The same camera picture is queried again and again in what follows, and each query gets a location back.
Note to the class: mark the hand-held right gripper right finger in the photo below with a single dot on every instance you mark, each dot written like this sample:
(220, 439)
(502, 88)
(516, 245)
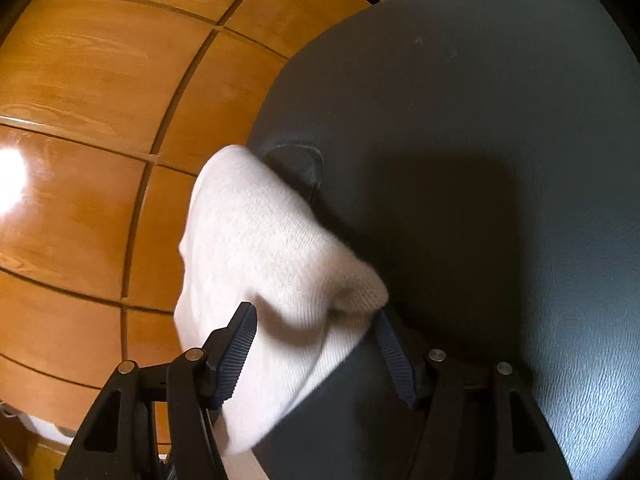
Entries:
(397, 355)

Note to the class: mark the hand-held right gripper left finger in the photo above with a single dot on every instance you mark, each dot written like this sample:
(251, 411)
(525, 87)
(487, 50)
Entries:
(235, 355)

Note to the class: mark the beige knitted sweater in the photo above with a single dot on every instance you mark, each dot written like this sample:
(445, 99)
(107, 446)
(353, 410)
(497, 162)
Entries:
(265, 260)

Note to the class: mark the white object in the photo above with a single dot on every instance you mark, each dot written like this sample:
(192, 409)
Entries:
(45, 427)

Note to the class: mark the black leather massage table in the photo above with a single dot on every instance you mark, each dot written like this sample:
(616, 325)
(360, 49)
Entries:
(475, 160)

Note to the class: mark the wooden panelled wardrobe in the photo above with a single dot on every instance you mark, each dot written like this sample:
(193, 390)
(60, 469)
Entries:
(100, 160)

